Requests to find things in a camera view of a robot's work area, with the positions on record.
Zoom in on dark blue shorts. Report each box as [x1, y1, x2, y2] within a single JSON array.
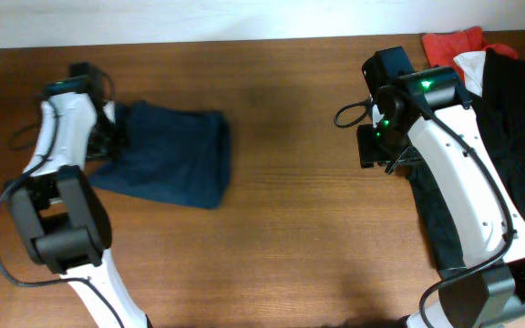
[[89, 101, 232, 210]]

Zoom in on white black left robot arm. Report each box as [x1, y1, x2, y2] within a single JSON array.
[[3, 74, 151, 327]]

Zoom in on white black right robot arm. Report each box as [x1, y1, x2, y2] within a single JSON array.
[[363, 66, 525, 327]]

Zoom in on red garment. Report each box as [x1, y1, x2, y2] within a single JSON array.
[[421, 26, 519, 79]]

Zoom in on white garment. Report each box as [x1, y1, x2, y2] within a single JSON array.
[[453, 51, 486, 97]]

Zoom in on black t-shirt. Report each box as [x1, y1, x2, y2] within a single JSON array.
[[407, 50, 525, 278]]

